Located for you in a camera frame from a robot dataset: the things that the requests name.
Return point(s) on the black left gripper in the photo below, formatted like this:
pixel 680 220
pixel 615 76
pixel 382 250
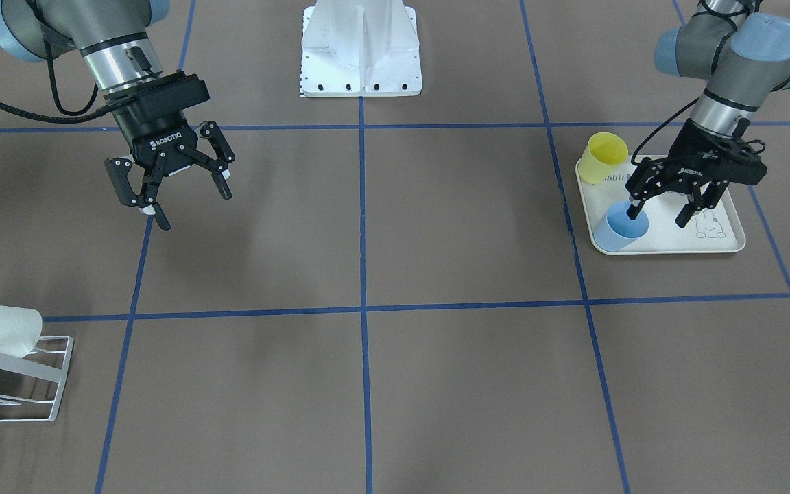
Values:
pixel 691 149

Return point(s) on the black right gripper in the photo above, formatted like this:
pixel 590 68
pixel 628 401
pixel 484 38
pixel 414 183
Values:
pixel 150 131

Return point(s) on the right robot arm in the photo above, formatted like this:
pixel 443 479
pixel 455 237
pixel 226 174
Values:
pixel 111 36

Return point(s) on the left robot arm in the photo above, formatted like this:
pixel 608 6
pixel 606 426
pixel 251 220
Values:
pixel 743 55

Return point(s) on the yellow plastic cup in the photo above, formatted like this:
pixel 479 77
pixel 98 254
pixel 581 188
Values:
pixel 604 152

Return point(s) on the cream rabbit serving tray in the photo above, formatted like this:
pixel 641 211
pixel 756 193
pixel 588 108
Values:
pixel 711 231

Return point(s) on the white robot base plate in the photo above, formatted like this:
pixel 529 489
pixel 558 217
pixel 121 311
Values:
pixel 360 49

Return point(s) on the white wire cup rack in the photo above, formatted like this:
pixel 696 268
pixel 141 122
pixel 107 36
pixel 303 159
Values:
pixel 49 362

